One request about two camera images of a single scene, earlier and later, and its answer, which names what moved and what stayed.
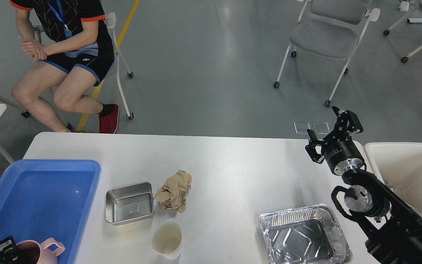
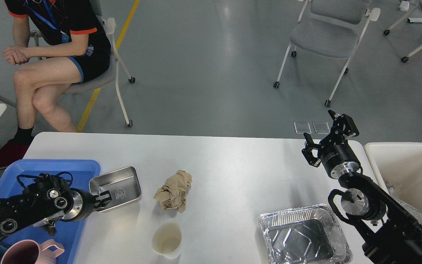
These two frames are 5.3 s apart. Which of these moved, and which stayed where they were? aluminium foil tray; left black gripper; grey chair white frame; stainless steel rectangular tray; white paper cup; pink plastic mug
Moved: left black gripper; stainless steel rectangular tray
Stayed: grey chair white frame; aluminium foil tray; pink plastic mug; white paper cup
